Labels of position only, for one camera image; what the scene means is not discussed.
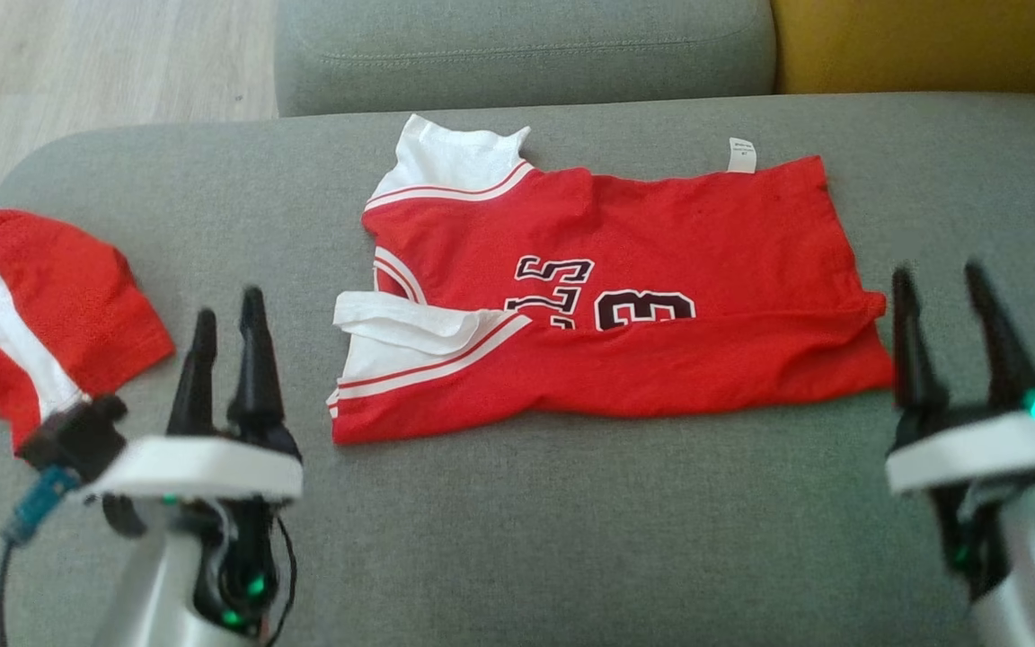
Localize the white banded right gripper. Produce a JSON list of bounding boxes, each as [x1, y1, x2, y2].
[[886, 261, 1035, 598]]

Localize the black cable with teal plug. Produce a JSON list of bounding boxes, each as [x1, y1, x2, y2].
[[0, 465, 80, 647]]

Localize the red numbered basketball jersey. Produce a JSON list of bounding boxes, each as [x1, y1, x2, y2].
[[327, 114, 896, 446]]

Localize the long grey sofa seat cushion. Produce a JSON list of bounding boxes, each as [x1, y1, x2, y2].
[[275, 0, 777, 118]]

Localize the large yellow sofa back cushion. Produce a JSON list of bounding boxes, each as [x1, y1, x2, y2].
[[771, 0, 1035, 95]]

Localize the red shorts with white stripe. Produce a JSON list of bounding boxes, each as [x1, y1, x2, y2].
[[0, 209, 177, 450]]

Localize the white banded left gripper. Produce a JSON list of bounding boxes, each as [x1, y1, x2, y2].
[[86, 288, 303, 630]]

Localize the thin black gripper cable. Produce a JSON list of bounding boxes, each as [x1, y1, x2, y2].
[[264, 510, 301, 646]]

